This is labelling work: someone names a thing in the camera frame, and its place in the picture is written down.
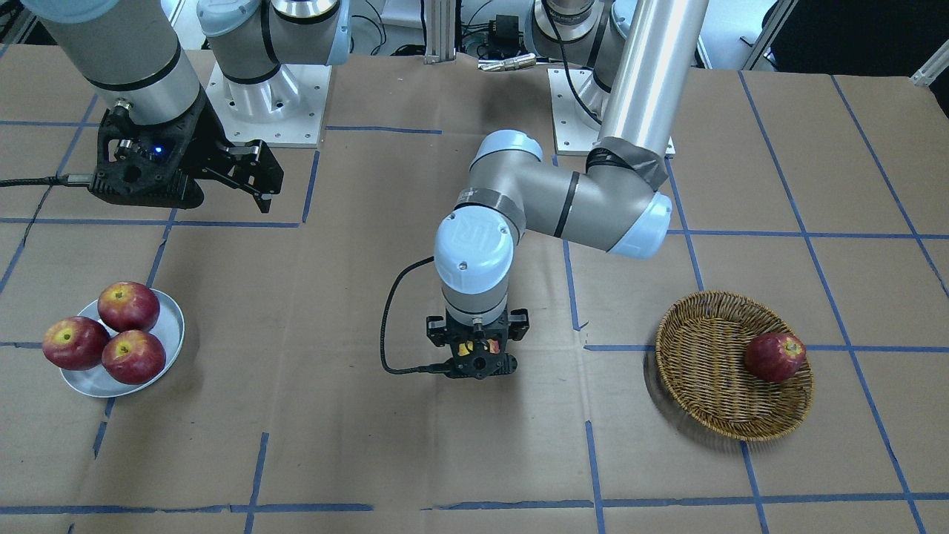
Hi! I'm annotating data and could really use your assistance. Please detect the yellow red apple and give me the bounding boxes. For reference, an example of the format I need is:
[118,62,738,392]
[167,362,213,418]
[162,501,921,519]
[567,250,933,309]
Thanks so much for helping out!
[457,338,501,356]

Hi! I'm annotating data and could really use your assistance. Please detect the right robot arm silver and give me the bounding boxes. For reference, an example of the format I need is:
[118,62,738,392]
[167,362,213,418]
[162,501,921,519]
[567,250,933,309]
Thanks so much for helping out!
[86,1,348,213]

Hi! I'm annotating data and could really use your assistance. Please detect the black braided cable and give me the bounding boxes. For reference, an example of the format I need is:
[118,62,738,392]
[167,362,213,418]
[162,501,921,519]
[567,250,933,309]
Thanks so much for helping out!
[0,172,97,188]

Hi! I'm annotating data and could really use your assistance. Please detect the light blue round plate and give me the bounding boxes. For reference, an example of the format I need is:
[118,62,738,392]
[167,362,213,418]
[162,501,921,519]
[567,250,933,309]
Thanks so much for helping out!
[59,289,185,398]

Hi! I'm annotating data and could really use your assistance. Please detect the red apple plate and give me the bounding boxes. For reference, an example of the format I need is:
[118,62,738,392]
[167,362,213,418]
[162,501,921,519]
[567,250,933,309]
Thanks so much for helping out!
[97,281,160,332]
[42,317,111,371]
[102,330,166,385]

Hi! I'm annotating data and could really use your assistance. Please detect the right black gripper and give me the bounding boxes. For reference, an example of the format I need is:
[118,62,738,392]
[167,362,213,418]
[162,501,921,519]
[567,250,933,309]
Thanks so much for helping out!
[88,88,284,214]

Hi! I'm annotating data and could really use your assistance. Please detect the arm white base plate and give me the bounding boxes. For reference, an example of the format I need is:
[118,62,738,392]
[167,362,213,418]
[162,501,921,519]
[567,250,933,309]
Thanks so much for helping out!
[548,68,677,157]
[205,65,332,149]

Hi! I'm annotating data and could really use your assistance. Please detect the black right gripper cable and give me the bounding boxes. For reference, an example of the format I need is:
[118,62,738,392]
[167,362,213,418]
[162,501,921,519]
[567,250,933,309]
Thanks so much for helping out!
[380,15,603,375]

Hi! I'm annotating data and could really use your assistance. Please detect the red apple plate back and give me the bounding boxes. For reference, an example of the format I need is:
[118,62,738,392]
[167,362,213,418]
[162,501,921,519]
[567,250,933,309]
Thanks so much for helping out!
[97,281,160,332]

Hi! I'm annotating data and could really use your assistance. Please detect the dark red basket apple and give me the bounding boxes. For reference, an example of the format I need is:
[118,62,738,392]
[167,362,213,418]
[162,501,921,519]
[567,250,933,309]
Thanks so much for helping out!
[744,332,807,383]

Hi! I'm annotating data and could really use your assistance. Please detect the aluminium frame post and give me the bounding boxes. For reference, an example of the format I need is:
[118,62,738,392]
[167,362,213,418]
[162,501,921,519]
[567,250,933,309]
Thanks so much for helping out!
[421,0,460,65]

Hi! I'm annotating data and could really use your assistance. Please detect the red apple plate front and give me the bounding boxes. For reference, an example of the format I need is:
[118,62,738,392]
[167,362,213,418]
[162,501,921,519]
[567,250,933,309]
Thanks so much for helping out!
[102,330,166,385]

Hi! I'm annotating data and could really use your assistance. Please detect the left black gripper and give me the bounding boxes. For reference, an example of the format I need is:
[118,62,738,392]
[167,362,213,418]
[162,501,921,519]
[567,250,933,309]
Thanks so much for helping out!
[425,309,531,380]

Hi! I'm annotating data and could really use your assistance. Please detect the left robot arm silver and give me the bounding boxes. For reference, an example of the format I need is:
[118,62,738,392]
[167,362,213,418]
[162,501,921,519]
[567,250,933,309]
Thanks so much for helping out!
[414,1,707,380]

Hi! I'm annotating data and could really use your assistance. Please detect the brown wicker basket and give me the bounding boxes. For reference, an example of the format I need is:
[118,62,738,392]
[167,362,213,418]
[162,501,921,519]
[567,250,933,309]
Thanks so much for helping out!
[655,290,815,442]

